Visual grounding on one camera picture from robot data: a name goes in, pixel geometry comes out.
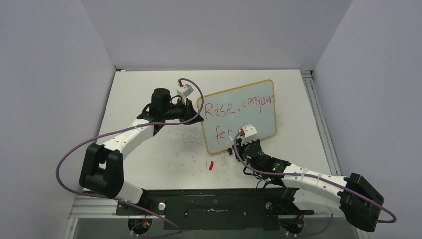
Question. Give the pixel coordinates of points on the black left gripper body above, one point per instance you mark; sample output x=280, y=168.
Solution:
x=184, y=110

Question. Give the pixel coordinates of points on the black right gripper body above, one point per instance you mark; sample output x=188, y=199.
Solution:
x=241, y=151

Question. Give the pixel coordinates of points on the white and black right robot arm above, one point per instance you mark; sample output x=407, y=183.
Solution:
x=352, y=197

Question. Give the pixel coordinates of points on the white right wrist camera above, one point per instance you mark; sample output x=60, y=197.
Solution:
x=248, y=134

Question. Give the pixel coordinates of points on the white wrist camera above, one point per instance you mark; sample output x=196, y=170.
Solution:
x=185, y=90
x=248, y=134

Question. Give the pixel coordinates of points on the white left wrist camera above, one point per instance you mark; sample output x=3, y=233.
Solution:
x=185, y=90

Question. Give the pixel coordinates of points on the yellow-framed whiteboard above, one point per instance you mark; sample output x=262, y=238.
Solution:
x=228, y=111

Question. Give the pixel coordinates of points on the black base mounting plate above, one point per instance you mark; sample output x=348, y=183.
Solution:
x=224, y=209

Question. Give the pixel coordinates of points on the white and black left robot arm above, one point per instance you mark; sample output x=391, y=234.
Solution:
x=102, y=170

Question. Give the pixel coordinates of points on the aluminium frame rail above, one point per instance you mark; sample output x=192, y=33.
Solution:
x=322, y=127

